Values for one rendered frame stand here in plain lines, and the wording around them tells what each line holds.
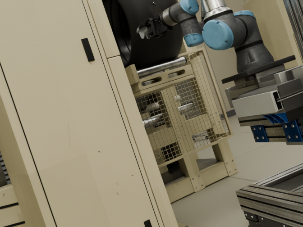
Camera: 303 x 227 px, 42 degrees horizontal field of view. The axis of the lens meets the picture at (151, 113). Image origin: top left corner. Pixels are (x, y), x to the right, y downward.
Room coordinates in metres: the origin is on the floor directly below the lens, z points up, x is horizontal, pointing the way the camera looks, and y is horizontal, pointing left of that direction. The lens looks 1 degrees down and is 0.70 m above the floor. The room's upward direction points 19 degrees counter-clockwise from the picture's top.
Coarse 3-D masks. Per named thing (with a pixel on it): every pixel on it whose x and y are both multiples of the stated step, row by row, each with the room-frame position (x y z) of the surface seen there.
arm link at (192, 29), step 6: (192, 18) 1.61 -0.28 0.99; (180, 24) 1.63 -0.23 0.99; (186, 24) 1.61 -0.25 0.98; (192, 24) 1.61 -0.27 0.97; (198, 24) 1.63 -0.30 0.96; (204, 24) 1.66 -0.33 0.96; (186, 30) 1.62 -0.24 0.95; (192, 30) 1.61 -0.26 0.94; (198, 30) 1.62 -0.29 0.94; (186, 36) 1.62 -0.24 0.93; (192, 36) 1.61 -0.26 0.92; (198, 36) 1.61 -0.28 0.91; (186, 42) 1.64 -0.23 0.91; (192, 42) 1.61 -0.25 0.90; (198, 42) 1.62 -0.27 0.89
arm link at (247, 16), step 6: (240, 12) 1.58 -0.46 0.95; (246, 12) 1.57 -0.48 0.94; (240, 18) 1.55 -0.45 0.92; (246, 18) 1.56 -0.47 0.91; (252, 18) 1.58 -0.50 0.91; (246, 24) 1.54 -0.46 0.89; (252, 24) 1.57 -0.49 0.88; (246, 30) 1.53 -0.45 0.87; (252, 30) 1.56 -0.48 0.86; (258, 30) 1.59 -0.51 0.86; (246, 36) 1.54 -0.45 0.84; (252, 36) 1.57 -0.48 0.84; (258, 36) 1.58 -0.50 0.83; (246, 42) 1.57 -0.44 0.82; (234, 48) 1.62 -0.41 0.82
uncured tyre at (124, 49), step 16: (112, 0) 2.50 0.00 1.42; (128, 0) 2.07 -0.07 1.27; (144, 0) 2.07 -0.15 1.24; (160, 0) 2.11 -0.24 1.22; (176, 0) 2.17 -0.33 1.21; (112, 16) 2.57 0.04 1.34; (128, 16) 2.09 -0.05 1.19; (144, 16) 2.06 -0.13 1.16; (128, 32) 2.64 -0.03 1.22; (176, 32) 2.16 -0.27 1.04; (128, 48) 2.62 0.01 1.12; (144, 48) 2.11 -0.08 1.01; (160, 48) 2.15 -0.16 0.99; (176, 48) 2.22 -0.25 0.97; (128, 64) 2.26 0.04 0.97; (144, 64) 2.19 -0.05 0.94
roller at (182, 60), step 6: (174, 60) 2.25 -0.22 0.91; (180, 60) 2.27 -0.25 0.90; (186, 60) 2.28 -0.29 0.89; (150, 66) 2.19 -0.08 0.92; (156, 66) 2.20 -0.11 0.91; (162, 66) 2.21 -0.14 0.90; (168, 66) 2.23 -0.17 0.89; (174, 66) 2.26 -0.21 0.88; (138, 72) 2.14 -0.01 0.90; (144, 72) 2.16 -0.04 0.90; (150, 72) 2.18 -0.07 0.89; (156, 72) 2.21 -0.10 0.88
